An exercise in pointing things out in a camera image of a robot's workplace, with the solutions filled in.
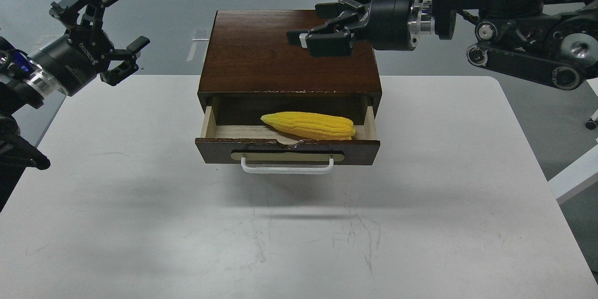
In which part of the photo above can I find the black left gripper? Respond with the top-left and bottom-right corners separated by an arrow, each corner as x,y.
30,0 -> 150,96

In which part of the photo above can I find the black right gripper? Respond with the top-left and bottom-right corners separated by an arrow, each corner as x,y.
286,0 -> 418,57

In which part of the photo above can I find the yellow corn cob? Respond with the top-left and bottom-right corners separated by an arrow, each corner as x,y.
260,112 -> 356,141

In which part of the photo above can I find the wooden drawer with white handle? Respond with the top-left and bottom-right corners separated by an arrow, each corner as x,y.
195,106 -> 380,174

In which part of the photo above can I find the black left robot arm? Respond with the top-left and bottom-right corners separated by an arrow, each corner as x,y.
0,0 -> 150,206

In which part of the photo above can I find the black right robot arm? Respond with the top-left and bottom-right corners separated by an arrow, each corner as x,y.
286,0 -> 598,90

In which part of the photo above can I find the dark wooden cabinet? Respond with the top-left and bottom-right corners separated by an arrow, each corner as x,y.
197,10 -> 382,125

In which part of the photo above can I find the white floor tape mark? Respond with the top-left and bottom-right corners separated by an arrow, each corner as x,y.
186,28 -> 211,62

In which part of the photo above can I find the white side table edge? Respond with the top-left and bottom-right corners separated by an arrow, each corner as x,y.
548,77 -> 598,205

